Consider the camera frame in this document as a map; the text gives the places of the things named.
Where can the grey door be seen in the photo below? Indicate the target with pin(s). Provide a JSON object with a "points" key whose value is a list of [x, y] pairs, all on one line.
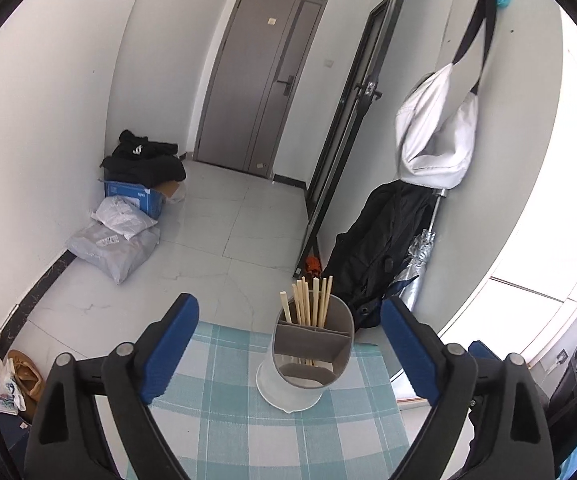
{"points": [[252, 85]]}

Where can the white socks bundle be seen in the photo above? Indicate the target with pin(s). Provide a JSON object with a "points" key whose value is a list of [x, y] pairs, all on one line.
{"points": [[12, 401]]}

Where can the wooden chopstick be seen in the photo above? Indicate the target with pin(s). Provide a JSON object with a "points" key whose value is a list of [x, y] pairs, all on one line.
{"points": [[321, 313], [305, 313], [311, 289], [315, 301], [329, 282], [285, 307], [300, 303], [297, 302]]}

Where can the blue cardboard box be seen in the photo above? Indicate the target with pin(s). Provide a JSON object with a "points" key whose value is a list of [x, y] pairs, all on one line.
{"points": [[152, 201]]}

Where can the brown slipper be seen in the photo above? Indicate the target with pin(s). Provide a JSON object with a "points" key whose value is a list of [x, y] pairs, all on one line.
{"points": [[27, 375]]}

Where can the white utensil holder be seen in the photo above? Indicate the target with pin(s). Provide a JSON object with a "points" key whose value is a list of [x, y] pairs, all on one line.
{"points": [[303, 361]]}

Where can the grey plastic parcel bag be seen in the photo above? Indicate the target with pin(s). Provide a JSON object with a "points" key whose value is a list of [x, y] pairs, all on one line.
{"points": [[111, 252]]}

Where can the silver folded umbrella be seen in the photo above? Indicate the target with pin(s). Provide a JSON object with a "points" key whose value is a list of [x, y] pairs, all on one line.
{"points": [[408, 283]]}

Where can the white tote bag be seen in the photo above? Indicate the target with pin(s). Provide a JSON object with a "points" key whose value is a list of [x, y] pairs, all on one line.
{"points": [[436, 151]]}

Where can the black clothes pile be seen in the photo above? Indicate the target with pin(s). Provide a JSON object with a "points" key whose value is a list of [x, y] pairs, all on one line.
{"points": [[139, 160]]}

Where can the orange object on floor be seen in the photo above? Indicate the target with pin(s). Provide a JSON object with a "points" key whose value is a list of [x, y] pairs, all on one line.
{"points": [[312, 268]]}

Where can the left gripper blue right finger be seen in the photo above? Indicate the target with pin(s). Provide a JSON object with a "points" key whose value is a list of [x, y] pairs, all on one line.
{"points": [[417, 347]]}

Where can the black jacket hanging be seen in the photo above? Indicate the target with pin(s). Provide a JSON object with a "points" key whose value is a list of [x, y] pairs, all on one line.
{"points": [[367, 257]]}

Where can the black framed glass door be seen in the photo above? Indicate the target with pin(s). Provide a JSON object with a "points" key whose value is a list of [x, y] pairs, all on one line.
{"points": [[359, 93]]}

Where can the teal plaid tablecloth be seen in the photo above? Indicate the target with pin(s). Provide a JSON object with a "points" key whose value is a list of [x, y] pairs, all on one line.
{"points": [[219, 426]]}

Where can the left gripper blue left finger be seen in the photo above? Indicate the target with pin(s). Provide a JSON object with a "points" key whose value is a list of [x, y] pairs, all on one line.
{"points": [[160, 348]]}

